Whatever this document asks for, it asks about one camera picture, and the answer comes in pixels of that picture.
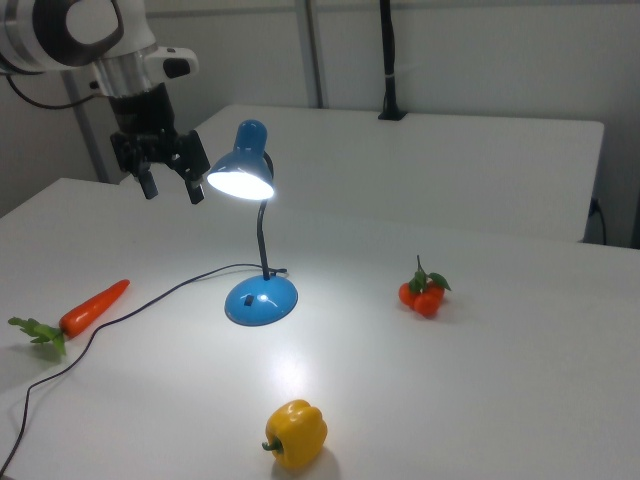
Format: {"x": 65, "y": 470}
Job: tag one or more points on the blue gooseneck desk lamp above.
{"x": 260, "y": 300}

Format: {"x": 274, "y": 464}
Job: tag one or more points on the grey metal frame post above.
{"x": 312, "y": 50}
{"x": 90, "y": 140}

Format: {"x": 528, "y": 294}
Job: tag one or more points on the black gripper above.
{"x": 145, "y": 130}

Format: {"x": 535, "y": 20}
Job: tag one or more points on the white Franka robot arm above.
{"x": 135, "y": 30}

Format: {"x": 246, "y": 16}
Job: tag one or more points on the toy tangerine cluster with leaves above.
{"x": 425, "y": 302}

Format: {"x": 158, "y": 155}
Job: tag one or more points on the black camera stand pole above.
{"x": 389, "y": 50}

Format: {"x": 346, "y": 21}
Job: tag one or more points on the orange toy carrot green leaves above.
{"x": 95, "y": 307}

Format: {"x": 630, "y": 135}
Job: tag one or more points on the yellow toy bell pepper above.
{"x": 297, "y": 432}

